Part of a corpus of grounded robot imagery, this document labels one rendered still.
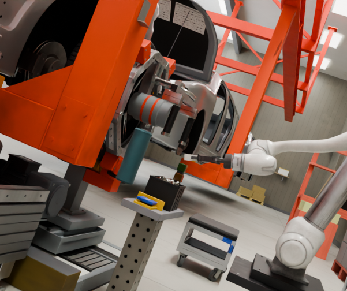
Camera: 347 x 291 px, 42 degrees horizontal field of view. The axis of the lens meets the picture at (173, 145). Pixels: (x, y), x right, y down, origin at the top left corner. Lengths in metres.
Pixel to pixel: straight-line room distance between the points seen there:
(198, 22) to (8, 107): 3.98
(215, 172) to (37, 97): 4.19
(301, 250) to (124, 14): 1.15
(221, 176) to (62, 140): 4.21
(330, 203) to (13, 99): 1.34
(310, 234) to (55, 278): 1.03
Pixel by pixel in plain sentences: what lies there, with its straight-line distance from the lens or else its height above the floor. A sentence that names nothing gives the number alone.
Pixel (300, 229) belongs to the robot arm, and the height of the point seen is 0.59.
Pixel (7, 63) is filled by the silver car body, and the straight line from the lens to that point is 2.04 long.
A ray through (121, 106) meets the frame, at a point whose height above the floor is 0.80.
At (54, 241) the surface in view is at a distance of 2.09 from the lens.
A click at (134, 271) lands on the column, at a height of 0.17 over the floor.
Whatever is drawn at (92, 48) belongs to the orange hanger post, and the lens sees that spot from 1.72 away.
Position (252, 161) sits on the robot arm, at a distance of 2.19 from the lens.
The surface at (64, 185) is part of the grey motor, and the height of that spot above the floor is 0.39.
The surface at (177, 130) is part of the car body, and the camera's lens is 4.93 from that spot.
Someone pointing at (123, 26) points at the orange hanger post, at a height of 1.05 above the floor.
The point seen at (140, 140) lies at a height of 0.69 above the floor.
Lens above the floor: 0.69
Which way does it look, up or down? 1 degrees up
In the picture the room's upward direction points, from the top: 21 degrees clockwise
